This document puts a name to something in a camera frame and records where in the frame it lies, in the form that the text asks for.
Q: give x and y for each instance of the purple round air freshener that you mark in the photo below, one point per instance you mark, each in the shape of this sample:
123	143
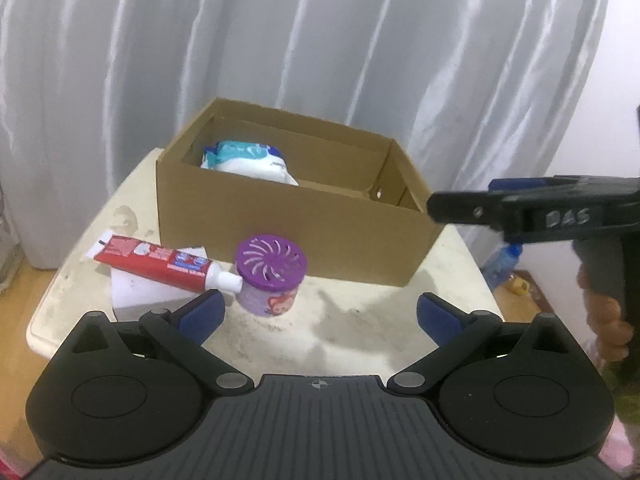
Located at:
272	269

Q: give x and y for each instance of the small blue bottle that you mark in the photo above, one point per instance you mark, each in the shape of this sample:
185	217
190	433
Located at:
498	268

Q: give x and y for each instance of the blue white wet wipes pack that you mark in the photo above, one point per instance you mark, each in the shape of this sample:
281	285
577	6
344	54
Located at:
247	159

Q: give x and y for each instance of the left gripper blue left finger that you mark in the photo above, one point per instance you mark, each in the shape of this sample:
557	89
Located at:
202	316

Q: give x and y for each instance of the small white carton box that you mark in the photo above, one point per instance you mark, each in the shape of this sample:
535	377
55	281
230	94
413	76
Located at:
132	296

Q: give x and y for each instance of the brown cardboard box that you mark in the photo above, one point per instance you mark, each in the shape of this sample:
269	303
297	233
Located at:
357	208

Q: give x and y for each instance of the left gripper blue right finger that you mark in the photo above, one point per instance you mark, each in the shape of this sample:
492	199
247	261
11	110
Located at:
439	319

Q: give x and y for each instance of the red toothpaste tube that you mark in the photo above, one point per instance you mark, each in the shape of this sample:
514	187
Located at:
171	267

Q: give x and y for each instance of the person's right hand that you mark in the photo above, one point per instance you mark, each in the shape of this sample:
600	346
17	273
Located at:
604	317

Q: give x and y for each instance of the white curtain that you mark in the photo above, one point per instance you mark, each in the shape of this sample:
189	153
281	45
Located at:
473	90

